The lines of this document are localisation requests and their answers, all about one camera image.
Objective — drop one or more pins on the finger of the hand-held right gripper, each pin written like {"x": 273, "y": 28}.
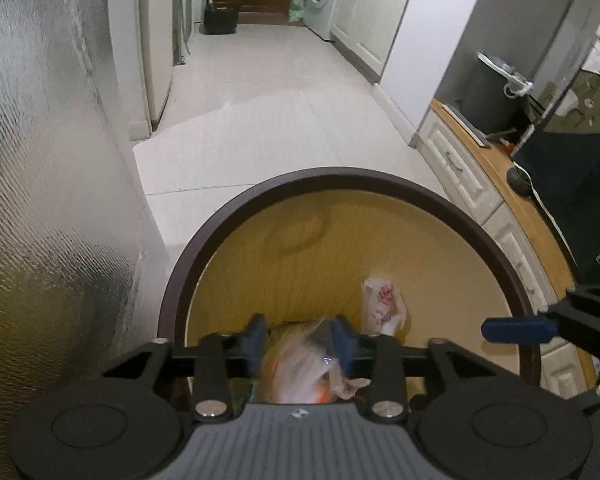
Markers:
{"x": 515, "y": 329}

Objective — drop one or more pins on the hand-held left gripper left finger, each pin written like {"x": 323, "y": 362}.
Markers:
{"x": 256, "y": 340}

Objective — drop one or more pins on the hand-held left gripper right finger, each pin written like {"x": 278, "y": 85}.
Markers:
{"x": 342, "y": 344}

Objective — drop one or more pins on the orange white plastic wrapper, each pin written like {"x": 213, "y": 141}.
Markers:
{"x": 300, "y": 365}

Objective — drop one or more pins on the white red printed wrapper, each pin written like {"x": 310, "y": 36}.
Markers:
{"x": 382, "y": 302}

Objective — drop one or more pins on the yellow bin with dark rim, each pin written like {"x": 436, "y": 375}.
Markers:
{"x": 305, "y": 260}

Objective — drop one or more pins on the wooden bench with white drawers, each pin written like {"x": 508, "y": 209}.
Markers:
{"x": 512, "y": 205}

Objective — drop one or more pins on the small black round object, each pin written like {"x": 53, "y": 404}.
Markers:
{"x": 517, "y": 179}

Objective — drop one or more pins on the black printed cloth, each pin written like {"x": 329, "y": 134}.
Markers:
{"x": 570, "y": 185}

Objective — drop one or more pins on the grey flat board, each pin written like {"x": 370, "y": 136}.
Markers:
{"x": 472, "y": 127}

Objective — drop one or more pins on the grey bin with white bag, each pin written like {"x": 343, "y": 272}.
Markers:
{"x": 487, "y": 95}

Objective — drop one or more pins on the white refrigerator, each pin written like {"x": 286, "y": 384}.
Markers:
{"x": 155, "y": 50}

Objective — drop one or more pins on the small black floor bin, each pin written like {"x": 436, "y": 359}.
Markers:
{"x": 221, "y": 17}

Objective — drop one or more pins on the white kitchen base cabinets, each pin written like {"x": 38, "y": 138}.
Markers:
{"x": 375, "y": 10}

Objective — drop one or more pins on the green plastic bag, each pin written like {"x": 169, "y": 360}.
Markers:
{"x": 299, "y": 2}

